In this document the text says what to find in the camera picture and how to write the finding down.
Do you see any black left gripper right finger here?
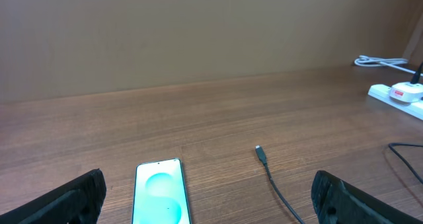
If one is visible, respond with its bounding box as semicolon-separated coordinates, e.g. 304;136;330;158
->
311;170;422;224

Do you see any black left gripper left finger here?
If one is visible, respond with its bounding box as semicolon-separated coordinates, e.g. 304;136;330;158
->
1;169;106;224

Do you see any Galaxy smartphone cyan screen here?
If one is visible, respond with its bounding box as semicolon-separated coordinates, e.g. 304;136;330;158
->
132;158;192;224

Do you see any black USB charging cable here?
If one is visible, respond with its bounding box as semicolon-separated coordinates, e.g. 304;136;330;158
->
254;141;423;224

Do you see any white charger plug adapter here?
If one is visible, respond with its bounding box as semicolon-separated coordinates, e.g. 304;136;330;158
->
389;82;423;103

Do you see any white power strip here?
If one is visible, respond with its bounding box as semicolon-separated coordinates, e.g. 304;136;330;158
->
367;84;422;120

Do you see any white power strip cord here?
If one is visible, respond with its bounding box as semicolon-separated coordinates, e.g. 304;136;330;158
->
354;54;423;77

